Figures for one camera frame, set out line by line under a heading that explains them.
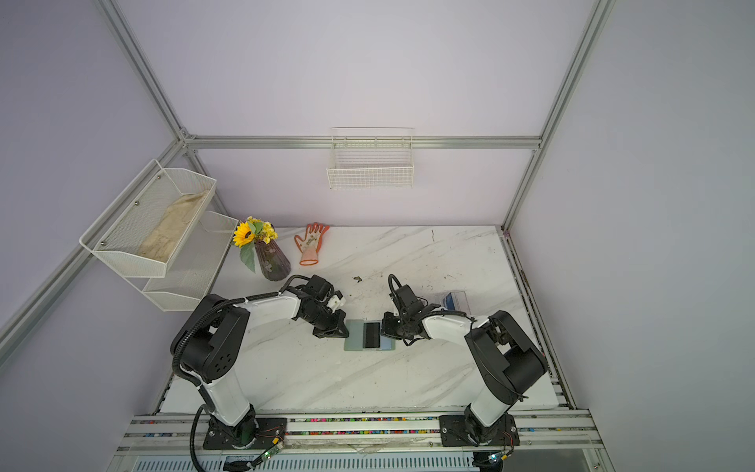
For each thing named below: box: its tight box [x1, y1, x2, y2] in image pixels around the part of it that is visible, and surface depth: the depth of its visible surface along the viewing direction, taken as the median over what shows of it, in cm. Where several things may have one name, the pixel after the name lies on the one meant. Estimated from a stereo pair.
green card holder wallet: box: [344, 319, 396, 352], surface depth 92 cm
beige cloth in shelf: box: [137, 189, 210, 263], surface depth 81 cm
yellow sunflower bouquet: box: [232, 215, 279, 259], surface depth 88 cm
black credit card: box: [365, 322, 381, 349], surface depth 92 cm
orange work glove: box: [293, 222, 331, 267], surface depth 116 cm
